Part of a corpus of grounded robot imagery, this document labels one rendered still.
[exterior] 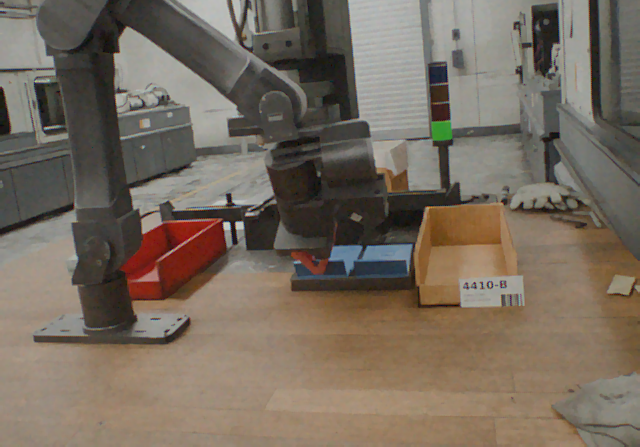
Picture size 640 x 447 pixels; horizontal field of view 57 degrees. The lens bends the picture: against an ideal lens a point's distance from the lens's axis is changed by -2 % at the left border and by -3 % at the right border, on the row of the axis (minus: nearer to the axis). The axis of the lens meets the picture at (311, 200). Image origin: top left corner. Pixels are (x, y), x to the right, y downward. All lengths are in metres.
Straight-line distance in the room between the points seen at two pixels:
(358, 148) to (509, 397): 0.30
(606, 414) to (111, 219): 0.55
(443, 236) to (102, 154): 0.54
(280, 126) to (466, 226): 0.42
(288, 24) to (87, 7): 0.42
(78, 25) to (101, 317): 0.35
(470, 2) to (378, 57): 1.69
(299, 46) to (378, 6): 9.35
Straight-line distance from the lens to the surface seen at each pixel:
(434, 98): 1.17
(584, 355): 0.66
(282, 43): 1.03
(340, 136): 0.69
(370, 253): 0.92
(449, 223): 0.99
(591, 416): 0.53
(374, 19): 10.37
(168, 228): 1.16
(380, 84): 10.33
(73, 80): 0.75
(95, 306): 0.79
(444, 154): 1.19
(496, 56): 10.20
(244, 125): 1.05
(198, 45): 0.70
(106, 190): 0.75
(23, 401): 0.71
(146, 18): 0.72
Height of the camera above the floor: 1.19
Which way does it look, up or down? 11 degrees down
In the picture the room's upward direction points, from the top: 6 degrees counter-clockwise
